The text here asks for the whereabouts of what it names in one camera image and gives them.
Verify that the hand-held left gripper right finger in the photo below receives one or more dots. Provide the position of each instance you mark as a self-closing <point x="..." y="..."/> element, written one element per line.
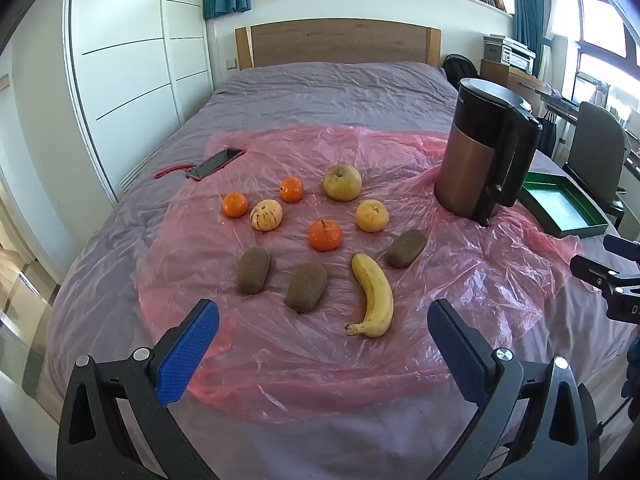
<point x="459" y="355"/>

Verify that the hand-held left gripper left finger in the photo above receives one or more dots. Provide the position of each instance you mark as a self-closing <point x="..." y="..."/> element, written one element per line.
<point x="187" y="355"/>

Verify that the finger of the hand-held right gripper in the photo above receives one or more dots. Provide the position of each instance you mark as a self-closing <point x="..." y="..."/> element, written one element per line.
<point x="592" y="269"/>
<point x="622" y="247"/>

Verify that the green tray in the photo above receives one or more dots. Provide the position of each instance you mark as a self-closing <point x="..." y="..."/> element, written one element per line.
<point x="560" y="205"/>

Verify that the yellow banana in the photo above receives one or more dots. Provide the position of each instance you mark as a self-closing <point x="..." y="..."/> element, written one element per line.
<point x="375" y="295"/>

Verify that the brown kiwi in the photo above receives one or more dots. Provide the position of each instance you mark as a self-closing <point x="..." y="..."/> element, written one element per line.
<point x="306" y="287"/>
<point x="253" y="270"/>
<point x="406" y="248"/>

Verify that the orange tangerine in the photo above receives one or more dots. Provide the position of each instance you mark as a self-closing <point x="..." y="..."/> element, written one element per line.
<point x="235" y="205"/>
<point x="325" y="236"/>
<point x="292" y="190"/>

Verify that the striped pepino melon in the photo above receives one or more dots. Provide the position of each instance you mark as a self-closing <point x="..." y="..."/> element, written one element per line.
<point x="266" y="215"/>

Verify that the plain yellow round fruit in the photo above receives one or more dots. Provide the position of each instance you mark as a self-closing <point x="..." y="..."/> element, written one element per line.
<point x="372" y="216"/>

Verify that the yellow-green apple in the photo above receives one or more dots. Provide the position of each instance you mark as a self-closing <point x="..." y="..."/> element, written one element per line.
<point x="342" y="183"/>

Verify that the person's right forearm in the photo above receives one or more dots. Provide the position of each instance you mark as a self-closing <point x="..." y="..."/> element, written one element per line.
<point x="632" y="365"/>

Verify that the pink plastic sheet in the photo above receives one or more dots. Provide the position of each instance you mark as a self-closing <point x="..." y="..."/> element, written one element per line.
<point x="300" y="360"/>

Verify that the grey office chair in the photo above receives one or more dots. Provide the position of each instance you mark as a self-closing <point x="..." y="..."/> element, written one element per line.
<point x="595" y="135"/>

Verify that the copper and black kettle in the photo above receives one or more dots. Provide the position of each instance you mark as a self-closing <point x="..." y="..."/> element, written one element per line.
<point x="470" y="160"/>

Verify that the smartphone with red case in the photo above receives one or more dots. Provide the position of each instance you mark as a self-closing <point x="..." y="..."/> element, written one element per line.
<point x="215" y="164"/>

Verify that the wooden cabinet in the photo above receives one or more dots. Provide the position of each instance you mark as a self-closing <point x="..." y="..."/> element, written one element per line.
<point x="515" y="82"/>

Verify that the grey printer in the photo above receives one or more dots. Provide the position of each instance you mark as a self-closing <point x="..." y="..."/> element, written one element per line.
<point x="510" y="52"/>

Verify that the black backpack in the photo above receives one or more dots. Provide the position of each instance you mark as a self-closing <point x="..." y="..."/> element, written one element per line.
<point x="460" y="71"/>

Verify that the white wardrobe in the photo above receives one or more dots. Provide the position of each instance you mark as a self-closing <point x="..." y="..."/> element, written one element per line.
<point x="125" y="60"/>

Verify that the wooden headboard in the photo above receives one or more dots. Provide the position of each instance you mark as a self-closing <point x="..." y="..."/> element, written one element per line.
<point x="340" y="40"/>

